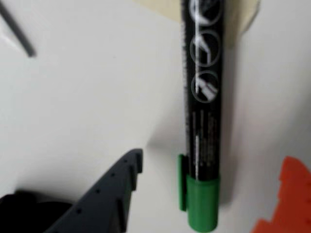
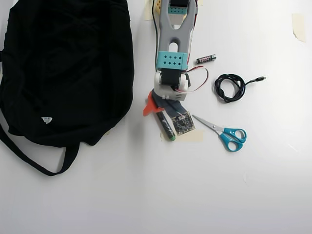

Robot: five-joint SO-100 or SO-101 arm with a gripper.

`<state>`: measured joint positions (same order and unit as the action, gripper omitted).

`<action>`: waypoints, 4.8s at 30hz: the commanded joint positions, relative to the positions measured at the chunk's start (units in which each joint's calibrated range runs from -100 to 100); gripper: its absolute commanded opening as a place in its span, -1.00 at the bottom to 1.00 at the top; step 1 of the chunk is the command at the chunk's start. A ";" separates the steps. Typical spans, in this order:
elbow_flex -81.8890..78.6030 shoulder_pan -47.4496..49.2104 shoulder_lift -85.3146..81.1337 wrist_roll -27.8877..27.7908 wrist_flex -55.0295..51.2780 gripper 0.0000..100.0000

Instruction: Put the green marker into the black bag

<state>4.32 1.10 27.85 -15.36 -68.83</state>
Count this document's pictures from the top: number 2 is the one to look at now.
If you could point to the wide beige masking tape strip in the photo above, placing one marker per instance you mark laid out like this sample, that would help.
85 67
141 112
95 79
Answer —
198 136

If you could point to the small beige tape piece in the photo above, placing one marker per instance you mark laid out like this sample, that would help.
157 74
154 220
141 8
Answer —
200 2

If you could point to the black AA battery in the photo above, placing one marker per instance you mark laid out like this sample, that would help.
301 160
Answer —
206 59

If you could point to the teal grey white robot arm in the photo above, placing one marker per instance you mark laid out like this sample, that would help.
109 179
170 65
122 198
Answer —
171 36

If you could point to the torn beige masking tape strip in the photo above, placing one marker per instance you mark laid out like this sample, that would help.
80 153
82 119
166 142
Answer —
299 26

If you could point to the bare camera circuit board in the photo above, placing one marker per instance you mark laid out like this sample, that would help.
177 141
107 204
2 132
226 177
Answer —
183 123

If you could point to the navy gripper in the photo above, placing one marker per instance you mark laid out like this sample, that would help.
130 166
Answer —
151 105

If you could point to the black fabric bag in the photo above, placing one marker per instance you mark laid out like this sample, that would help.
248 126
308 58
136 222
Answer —
61 73

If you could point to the green capped black marker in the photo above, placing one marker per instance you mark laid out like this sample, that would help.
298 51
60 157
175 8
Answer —
165 126

